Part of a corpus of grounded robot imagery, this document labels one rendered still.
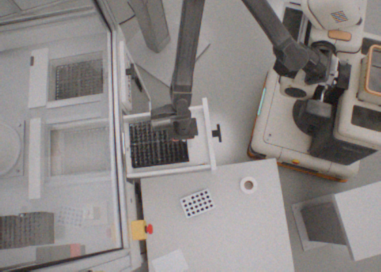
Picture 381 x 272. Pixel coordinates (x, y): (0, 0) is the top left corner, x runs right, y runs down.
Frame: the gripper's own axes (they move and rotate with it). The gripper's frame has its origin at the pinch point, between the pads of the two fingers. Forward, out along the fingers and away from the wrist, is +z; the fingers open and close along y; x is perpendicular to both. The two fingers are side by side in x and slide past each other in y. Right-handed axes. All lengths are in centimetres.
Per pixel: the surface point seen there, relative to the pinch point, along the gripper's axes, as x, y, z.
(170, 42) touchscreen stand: 108, 5, 82
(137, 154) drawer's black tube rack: -0.3, -18.0, 11.7
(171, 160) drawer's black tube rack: -4.5, -4.8, 10.9
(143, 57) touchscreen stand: 100, -16, 86
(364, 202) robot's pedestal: -32, 72, 17
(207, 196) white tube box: -18.6, 7.7, 21.9
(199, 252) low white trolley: -40.3, 1.3, 25.2
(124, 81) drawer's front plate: 28.6, -20.4, 3.2
